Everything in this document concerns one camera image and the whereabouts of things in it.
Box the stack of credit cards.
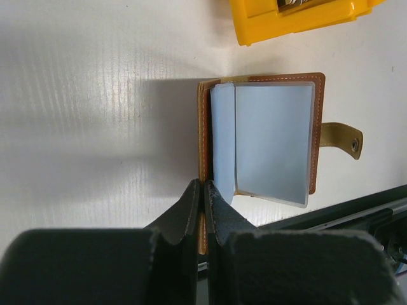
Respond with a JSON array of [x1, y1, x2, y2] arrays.
[[277, 0, 308, 13]]

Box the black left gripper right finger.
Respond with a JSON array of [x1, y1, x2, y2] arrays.
[[203, 179, 407, 305]]

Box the brown leather card holder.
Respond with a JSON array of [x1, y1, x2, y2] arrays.
[[197, 72, 364, 255]]

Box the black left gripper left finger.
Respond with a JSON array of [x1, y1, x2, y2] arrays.
[[1, 180, 200, 304]]

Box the yellow plastic bin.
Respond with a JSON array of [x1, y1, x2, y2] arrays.
[[230, 0, 383, 46]]

